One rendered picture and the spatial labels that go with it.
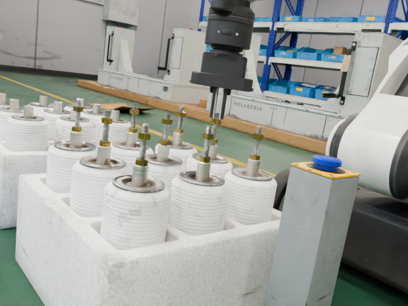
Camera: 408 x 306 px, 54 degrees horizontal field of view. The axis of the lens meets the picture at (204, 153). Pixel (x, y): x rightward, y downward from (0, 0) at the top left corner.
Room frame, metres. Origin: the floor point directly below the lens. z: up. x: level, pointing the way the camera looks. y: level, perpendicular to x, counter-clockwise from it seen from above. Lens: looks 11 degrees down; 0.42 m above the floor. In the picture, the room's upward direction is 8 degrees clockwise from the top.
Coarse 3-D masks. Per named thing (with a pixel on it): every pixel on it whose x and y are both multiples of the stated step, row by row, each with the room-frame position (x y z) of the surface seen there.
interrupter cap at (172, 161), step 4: (148, 156) 0.73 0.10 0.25; (152, 156) 0.73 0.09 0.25; (156, 156) 0.74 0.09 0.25; (148, 160) 0.69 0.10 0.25; (152, 160) 0.70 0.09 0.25; (156, 160) 0.72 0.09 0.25; (168, 160) 0.73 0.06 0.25; (172, 160) 0.73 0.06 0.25; (176, 160) 0.72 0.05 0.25; (180, 160) 0.73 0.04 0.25; (152, 164) 0.68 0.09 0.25; (156, 164) 0.68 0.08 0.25; (160, 164) 0.68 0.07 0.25; (164, 164) 0.68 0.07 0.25; (168, 164) 0.69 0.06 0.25; (172, 164) 0.69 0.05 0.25; (176, 164) 0.69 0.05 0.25; (180, 164) 0.71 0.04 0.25
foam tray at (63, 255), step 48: (48, 192) 0.66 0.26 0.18; (48, 240) 0.60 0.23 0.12; (96, 240) 0.50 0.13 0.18; (192, 240) 0.55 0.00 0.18; (240, 240) 0.59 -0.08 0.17; (48, 288) 0.59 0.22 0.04; (96, 288) 0.47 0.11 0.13; (144, 288) 0.48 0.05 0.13; (192, 288) 0.54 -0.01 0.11; (240, 288) 0.61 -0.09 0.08
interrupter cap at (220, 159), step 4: (200, 152) 0.83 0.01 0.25; (192, 156) 0.79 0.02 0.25; (196, 156) 0.79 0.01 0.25; (216, 156) 0.82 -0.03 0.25; (220, 156) 0.82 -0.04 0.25; (212, 160) 0.77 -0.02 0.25; (216, 160) 0.77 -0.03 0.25; (220, 160) 0.78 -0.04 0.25; (224, 160) 0.79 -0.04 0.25; (228, 160) 0.79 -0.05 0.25
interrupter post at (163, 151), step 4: (160, 144) 0.72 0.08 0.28; (160, 148) 0.71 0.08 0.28; (164, 148) 0.71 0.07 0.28; (168, 148) 0.71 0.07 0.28; (160, 152) 0.71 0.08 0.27; (164, 152) 0.71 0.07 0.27; (168, 152) 0.71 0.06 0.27; (160, 156) 0.71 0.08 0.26; (164, 156) 0.71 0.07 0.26; (168, 156) 0.72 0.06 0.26; (160, 160) 0.71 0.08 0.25; (164, 160) 0.71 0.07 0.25
